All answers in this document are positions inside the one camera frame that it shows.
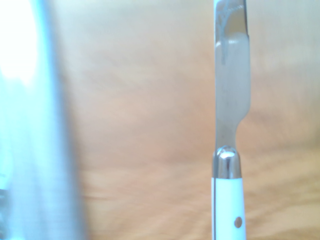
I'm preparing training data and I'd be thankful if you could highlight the stainless steel sink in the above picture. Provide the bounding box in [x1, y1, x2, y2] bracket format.
[0, 0, 91, 240]

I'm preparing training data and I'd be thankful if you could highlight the white-handled table knife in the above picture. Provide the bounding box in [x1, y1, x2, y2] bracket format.
[211, 0, 252, 240]

